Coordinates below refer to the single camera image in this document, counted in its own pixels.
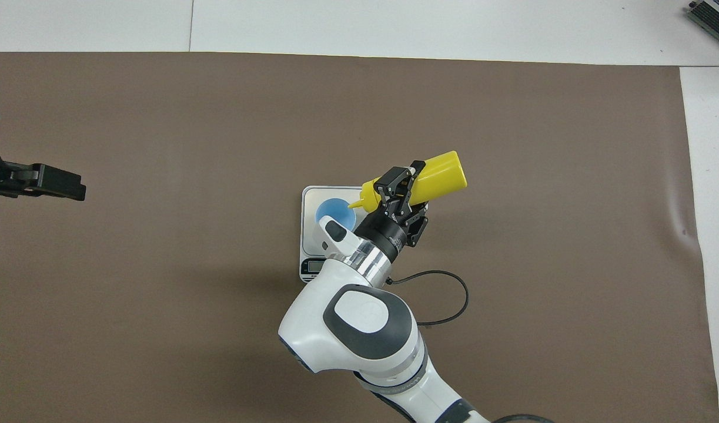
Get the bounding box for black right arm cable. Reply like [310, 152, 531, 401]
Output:
[389, 270, 469, 325]

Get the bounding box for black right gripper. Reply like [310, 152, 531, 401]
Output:
[355, 160, 430, 263]

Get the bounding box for grey ribbed metal box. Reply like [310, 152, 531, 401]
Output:
[687, 0, 719, 55]

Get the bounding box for light blue plastic cup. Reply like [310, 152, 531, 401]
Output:
[315, 198, 357, 233]

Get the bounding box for silver digital kitchen scale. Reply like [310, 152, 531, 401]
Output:
[300, 186, 366, 284]

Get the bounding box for brown paper table mat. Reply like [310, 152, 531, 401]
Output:
[0, 52, 719, 423]

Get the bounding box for yellow squeeze bottle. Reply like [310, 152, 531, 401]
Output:
[347, 151, 469, 213]

